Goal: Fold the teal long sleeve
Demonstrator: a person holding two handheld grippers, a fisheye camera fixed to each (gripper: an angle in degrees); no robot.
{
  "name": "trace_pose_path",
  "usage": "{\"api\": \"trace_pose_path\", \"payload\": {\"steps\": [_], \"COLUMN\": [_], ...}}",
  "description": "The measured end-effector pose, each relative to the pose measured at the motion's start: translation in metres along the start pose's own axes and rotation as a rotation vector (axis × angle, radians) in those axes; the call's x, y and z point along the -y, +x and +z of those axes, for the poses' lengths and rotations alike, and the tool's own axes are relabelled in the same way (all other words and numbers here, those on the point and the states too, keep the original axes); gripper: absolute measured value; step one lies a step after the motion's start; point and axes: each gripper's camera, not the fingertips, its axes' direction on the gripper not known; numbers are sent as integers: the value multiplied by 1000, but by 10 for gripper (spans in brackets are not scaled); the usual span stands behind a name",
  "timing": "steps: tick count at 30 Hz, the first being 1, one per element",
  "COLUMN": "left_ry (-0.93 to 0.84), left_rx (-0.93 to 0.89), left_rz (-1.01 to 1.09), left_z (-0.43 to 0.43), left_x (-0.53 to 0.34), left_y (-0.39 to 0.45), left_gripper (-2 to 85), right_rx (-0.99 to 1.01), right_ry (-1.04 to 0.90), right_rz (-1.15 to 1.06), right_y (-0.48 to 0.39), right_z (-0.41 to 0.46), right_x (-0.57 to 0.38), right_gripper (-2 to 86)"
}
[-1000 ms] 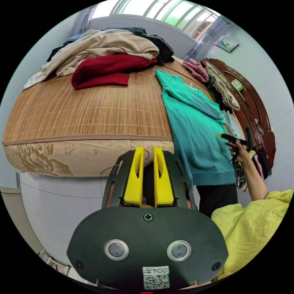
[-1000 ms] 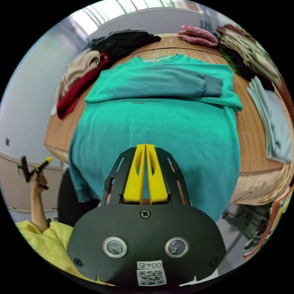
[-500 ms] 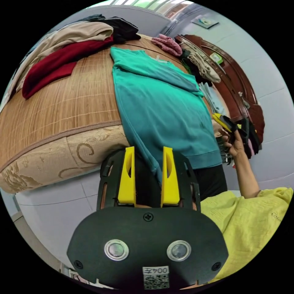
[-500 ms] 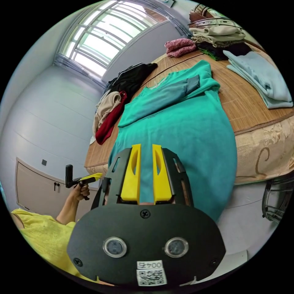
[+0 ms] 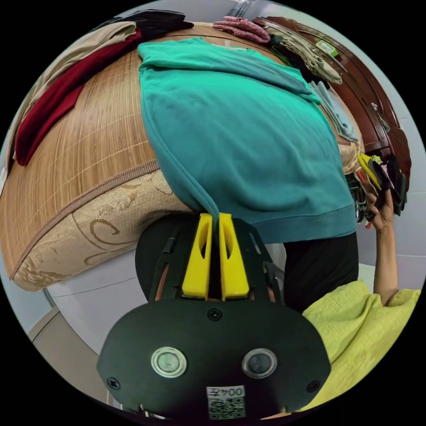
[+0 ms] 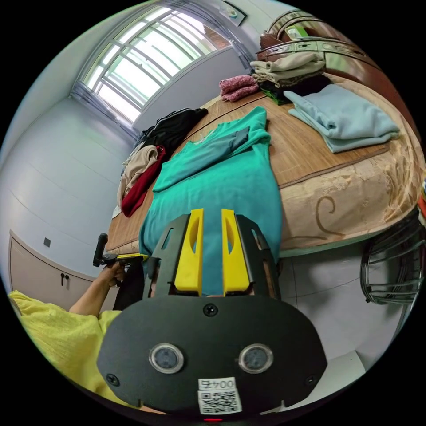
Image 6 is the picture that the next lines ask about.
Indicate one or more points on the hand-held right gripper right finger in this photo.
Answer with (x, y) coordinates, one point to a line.
(235, 263)

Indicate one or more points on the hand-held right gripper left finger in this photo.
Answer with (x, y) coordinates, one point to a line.
(189, 256)

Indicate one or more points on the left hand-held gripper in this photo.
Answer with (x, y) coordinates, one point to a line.
(111, 259)

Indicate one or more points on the teal long sleeve shirt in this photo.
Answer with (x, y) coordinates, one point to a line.
(216, 186)

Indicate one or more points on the person's left forearm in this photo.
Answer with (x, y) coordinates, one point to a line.
(90, 298)

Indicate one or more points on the person's left hand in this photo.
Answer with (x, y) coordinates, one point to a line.
(113, 274)

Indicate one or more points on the beige cupboard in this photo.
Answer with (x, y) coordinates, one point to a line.
(36, 266)

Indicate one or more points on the pile of unfolded clothes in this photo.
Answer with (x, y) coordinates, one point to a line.
(156, 146)

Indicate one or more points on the person's body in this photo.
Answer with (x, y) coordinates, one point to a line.
(60, 342)

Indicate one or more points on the bed with woven mat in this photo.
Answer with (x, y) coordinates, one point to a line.
(299, 149)

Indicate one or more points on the pink knitted sweater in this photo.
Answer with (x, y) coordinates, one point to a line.
(238, 87)

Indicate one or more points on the light blue folded sweater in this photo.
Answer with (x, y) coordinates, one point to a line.
(342, 119)

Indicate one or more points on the pile of folded clothes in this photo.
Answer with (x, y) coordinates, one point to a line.
(289, 71)

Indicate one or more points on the dark wall switch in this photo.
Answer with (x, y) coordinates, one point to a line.
(47, 242)

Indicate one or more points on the window with white frame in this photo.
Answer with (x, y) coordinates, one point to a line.
(149, 56)

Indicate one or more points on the wall poster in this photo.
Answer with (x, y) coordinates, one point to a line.
(233, 13)

